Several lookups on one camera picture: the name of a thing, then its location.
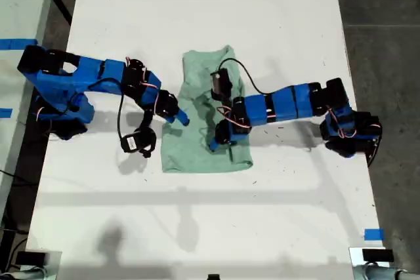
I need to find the long blue tape strip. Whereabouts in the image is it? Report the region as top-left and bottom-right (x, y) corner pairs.
(0, 37), (39, 50)

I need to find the black floor cable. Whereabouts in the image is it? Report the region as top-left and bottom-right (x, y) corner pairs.
(6, 237), (29, 270)
(0, 169), (20, 184)

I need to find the black camera stalk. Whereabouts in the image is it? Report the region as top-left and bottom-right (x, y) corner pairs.
(136, 109), (155, 133)
(219, 96), (236, 110)

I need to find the white side table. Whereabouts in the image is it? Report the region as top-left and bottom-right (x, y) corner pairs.
(0, 0), (60, 218)

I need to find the black camera cable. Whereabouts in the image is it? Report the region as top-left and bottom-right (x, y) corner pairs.
(218, 58), (280, 96)
(87, 78), (127, 140)

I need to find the black metal bar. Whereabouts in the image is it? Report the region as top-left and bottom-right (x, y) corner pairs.
(52, 0), (74, 27)

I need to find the square blue tape patch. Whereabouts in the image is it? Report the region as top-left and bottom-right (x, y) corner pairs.
(364, 228), (385, 241)

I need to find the pale green T-shirt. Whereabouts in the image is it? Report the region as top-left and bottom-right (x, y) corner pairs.
(160, 45), (254, 174)

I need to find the black table clamp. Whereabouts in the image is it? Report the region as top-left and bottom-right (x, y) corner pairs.
(366, 137), (384, 167)

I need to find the black camera box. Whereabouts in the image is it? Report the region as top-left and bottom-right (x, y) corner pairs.
(119, 127), (157, 158)
(209, 68), (233, 101)

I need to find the small black box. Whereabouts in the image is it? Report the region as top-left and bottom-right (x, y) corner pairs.
(362, 249), (394, 264)
(15, 250), (47, 266)

